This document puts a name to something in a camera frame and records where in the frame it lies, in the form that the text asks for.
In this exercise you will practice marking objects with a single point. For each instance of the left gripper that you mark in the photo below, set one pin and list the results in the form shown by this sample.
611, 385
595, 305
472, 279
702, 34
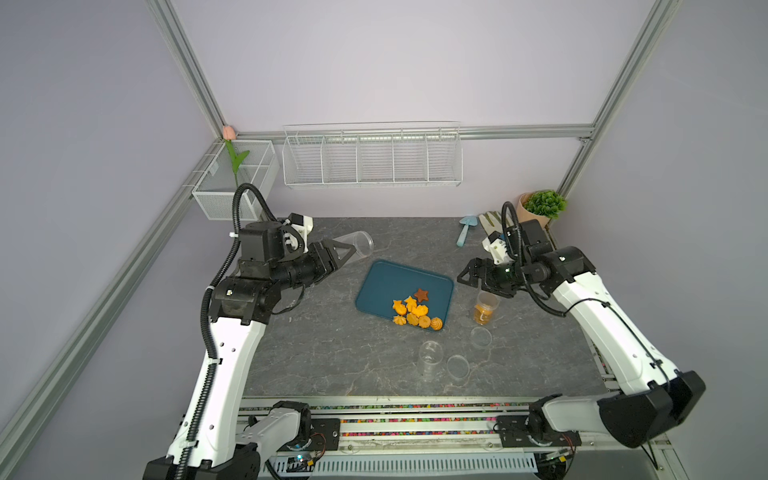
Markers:
332, 261

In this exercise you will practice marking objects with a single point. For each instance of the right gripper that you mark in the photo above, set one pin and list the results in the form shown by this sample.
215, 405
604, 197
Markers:
488, 280

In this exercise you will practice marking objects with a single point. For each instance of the clear cookie jar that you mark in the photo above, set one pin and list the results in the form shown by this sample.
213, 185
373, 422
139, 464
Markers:
485, 307
430, 358
362, 241

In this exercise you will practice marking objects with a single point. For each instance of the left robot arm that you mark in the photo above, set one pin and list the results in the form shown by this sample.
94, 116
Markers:
268, 257

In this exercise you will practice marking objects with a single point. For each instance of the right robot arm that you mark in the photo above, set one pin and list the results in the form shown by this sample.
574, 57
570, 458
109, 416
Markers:
653, 396

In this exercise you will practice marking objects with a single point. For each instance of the blue garden trowel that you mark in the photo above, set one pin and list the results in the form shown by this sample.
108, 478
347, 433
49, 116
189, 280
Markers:
467, 223

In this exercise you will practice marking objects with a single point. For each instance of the beige gardening glove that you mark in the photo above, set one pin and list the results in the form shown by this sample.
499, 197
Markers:
491, 222

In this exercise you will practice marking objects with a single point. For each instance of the teal plastic tray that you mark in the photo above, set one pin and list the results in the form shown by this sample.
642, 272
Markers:
387, 281

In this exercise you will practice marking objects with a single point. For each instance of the potted green plant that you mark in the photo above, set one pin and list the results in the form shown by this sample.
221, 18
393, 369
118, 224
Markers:
542, 206

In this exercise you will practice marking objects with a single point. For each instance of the artificial pink tulip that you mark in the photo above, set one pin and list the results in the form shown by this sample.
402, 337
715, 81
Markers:
237, 158

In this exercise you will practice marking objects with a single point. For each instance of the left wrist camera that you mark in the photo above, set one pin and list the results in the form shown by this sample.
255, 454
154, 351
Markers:
299, 228

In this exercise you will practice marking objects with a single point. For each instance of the white wire wall shelf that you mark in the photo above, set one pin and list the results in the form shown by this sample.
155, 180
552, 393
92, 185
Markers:
372, 154

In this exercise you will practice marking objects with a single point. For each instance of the white mesh wall basket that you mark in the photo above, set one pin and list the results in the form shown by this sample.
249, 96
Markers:
244, 161

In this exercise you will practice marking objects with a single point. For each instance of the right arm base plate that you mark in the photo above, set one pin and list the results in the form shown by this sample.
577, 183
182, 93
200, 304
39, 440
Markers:
521, 431

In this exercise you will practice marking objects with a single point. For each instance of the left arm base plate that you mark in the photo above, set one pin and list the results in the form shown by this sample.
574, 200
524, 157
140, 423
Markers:
325, 435

